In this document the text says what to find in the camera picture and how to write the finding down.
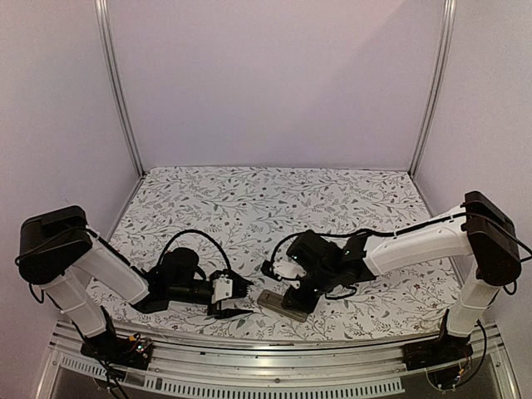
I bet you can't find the front aluminium rail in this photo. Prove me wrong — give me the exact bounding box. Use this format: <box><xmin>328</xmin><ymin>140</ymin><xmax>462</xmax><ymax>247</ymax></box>
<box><xmin>32</xmin><ymin>319</ymin><xmax>520</xmax><ymax>399</ymax></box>

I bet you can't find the floral patterned table mat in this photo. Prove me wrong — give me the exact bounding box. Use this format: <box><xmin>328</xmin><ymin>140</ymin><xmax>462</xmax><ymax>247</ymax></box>
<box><xmin>88</xmin><ymin>167</ymin><xmax>460</xmax><ymax>341</ymax></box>

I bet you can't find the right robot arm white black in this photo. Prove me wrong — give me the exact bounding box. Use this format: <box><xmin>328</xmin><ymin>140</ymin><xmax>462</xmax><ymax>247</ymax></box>
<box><xmin>272</xmin><ymin>191</ymin><xmax>522</xmax><ymax>362</ymax></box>

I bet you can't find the camera black cable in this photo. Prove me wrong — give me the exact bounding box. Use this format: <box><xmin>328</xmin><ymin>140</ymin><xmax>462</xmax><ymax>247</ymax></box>
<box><xmin>157</xmin><ymin>229</ymin><xmax>232</xmax><ymax>275</ymax></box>
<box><xmin>269</xmin><ymin>233</ymin><xmax>304</xmax><ymax>267</ymax></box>

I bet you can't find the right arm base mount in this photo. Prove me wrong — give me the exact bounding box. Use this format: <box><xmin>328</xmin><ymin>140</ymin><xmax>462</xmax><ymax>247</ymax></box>
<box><xmin>401</xmin><ymin>311</ymin><xmax>473</xmax><ymax>371</ymax></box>

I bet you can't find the right aluminium frame post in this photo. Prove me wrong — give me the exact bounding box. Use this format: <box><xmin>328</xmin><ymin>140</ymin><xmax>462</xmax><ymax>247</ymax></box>
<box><xmin>408</xmin><ymin>0</ymin><xmax>457</xmax><ymax>180</ymax></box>

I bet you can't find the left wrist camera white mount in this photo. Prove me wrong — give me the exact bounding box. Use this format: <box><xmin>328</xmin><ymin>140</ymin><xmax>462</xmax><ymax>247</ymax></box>
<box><xmin>209</xmin><ymin>271</ymin><xmax>233</xmax><ymax>303</ymax></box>

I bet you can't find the aluminium frame post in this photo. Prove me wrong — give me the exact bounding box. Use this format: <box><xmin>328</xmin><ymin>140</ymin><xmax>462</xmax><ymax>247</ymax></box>
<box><xmin>94</xmin><ymin>0</ymin><xmax>145</xmax><ymax>179</ymax></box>
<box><xmin>408</xmin><ymin>0</ymin><xmax>457</xmax><ymax>180</ymax></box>

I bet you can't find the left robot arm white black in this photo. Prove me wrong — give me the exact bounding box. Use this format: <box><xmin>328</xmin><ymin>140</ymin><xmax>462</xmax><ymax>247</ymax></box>
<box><xmin>15</xmin><ymin>205</ymin><xmax>252</xmax><ymax>361</ymax></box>

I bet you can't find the left aluminium frame post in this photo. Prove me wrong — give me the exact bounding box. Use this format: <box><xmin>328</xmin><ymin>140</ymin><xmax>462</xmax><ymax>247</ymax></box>
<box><xmin>94</xmin><ymin>0</ymin><xmax>145</xmax><ymax>179</ymax></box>

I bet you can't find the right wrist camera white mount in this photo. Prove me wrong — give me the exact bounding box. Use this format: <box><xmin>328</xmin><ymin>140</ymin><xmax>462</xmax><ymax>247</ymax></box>
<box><xmin>261</xmin><ymin>260</ymin><xmax>307</xmax><ymax>289</ymax></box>

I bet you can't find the white remote control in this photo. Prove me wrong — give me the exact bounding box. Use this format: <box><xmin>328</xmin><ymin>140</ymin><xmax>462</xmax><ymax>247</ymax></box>
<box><xmin>257</xmin><ymin>290</ymin><xmax>308</xmax><ymax>323</ymax></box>

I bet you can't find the right camera black cable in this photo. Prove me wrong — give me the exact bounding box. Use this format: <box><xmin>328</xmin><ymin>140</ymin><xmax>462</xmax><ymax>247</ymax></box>
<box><xmin>269</xmin><ymin>233</ymin><xmax>304</xmax><ymax>267</ymax></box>

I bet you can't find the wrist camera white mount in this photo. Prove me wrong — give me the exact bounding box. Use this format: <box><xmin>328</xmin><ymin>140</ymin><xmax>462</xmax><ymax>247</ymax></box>
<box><xmin>209</xmin><ymin>271</ymin><xmax>233</xmax><ymax>303</ymax></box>
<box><xmin>261</xmin><ymin>260</ymin><xmax>307</xmax><ymax>289</ymax></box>

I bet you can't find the left camera black cable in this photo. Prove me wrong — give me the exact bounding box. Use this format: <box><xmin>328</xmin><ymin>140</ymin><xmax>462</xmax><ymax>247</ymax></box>
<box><xmin>157</xmin><ymin>229</ymin><xmax>232</xmax><ymax>275</ymax></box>

